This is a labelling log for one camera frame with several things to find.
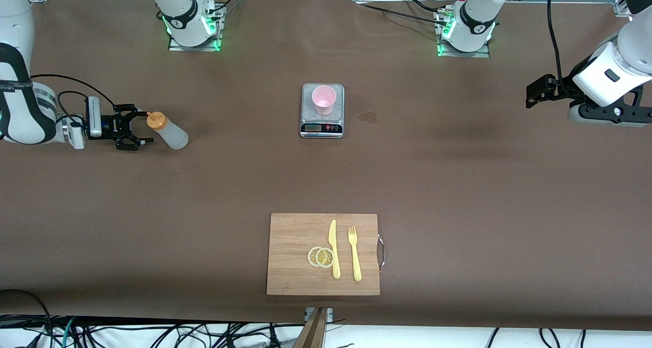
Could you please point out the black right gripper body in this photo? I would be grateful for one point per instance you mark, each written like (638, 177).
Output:
(109, 125)

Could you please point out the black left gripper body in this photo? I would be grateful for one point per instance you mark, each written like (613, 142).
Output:
(562, 89)

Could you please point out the white sauce bottle orange cap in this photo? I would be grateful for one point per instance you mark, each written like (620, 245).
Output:
(173, 136)

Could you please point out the pink plastic cup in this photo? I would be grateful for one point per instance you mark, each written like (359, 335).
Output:
(324, 101)

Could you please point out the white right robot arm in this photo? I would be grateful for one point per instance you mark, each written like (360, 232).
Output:
(25, 124)

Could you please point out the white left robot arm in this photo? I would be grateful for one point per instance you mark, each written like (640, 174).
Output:
(611, 73)

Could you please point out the brown table cover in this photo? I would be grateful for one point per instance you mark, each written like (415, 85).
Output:
(153, 210)

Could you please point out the bamboo cutting board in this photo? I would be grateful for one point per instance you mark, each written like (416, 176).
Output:
(290, 246)

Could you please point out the silver digital kitchen scale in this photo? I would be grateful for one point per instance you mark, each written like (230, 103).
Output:
(322, 129)

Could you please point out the lemon slice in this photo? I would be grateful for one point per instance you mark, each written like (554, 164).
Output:
(311, 257)
(325, 258)

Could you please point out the yellow plastic fork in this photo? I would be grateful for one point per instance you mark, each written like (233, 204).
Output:
(356, 264)

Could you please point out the yellow plastic knife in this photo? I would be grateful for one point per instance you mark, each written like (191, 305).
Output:
(336, 266)

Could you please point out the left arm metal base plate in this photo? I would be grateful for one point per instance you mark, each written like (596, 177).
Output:
(481, 54)

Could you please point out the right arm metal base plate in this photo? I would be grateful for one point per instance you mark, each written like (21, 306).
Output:
(204, 48)

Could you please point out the small metal bracket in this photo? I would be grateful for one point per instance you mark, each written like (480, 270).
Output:
(330, 315)

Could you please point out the wooden post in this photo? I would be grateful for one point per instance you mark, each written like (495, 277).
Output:
(311, 335)

